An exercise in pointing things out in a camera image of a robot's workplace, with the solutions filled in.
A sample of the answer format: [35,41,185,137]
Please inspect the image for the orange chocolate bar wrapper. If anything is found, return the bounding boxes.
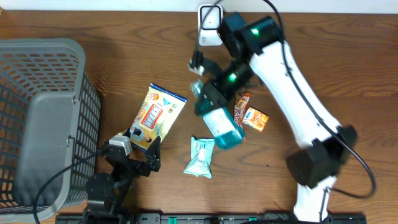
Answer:
[234,92,251,129]

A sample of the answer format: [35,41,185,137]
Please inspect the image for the yellow snack bag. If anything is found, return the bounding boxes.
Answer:
[119,83,187,151]

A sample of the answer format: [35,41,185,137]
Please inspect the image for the orange small snack packet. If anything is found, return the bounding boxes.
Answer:
[243,107,269,132]

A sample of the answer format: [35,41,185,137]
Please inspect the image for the blue mouthwash bottle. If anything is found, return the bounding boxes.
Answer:
[190,79,246,151]

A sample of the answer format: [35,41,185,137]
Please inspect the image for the teal small snack packet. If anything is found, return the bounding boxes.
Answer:
[184,136,215,179]

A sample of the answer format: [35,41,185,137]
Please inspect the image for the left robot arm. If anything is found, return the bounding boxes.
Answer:
[82,135,161,223]

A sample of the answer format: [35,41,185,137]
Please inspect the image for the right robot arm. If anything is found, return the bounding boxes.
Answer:
[189,13,357,222]

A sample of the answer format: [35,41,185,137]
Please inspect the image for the white barcode scanner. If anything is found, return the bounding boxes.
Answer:
[197,4,224,46]

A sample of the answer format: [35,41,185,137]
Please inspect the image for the grey plastic basket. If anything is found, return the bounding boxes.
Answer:
[1,39,101,223]

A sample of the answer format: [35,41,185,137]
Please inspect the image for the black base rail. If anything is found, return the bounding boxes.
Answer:
[55,212,368,224]

